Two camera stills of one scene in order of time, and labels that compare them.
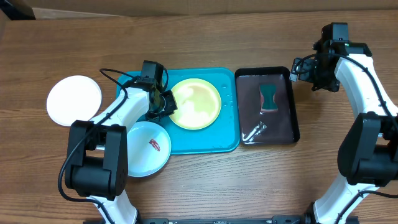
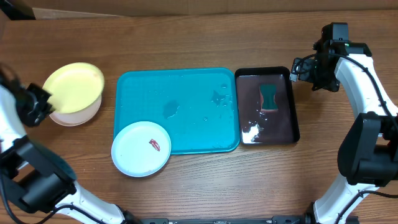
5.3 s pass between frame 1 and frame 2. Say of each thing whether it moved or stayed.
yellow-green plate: moved
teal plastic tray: stayed
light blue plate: stayed
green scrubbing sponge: stayed
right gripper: stayed
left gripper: moved
